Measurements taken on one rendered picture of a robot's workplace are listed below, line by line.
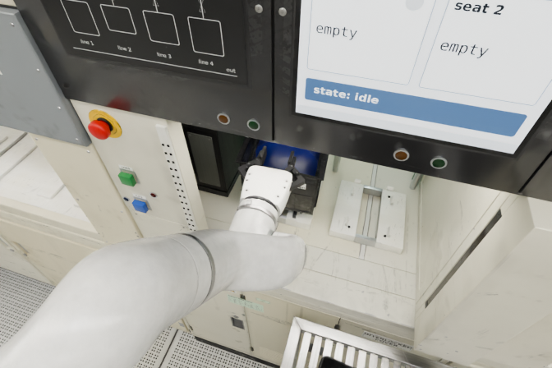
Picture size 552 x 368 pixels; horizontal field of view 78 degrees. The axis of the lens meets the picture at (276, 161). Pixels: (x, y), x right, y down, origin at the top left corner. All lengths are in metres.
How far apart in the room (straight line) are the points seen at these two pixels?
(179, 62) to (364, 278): 0.75
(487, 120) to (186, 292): 0.38
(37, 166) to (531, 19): 1.46
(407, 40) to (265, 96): 0.20
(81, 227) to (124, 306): 0.97
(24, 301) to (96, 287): 2.00
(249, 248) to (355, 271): 0.56
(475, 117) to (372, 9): 0.18
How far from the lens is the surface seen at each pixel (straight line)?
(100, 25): 0.57
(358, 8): 0.41
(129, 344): 0.31
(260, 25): 0.44
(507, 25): 0.42
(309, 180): 0.89
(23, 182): 1.50
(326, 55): 0.43
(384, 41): 0.42
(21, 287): 2.35
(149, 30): 0.52
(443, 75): 0.44
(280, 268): 0.54
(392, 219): 1.11
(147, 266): 0.31
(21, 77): 0.77
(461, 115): 0.47
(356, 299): 1.00
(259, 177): 0.74
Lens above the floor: 1.77
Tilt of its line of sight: 46 degrees down
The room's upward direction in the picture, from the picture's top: straight up
